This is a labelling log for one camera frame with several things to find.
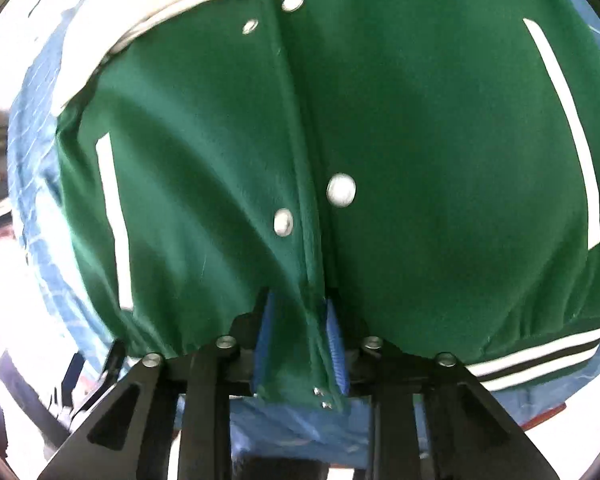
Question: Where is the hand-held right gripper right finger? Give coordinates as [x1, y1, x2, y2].
[323, 296, 561, 480]

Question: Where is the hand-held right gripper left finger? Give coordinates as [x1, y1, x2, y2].
[38, 287, 280, 480]

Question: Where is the green varsity jacket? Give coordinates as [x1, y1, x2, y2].
[51, 0, 600, 413]

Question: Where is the blue patterned bed sheet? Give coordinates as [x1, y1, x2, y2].
[7, 0, 600, 467]

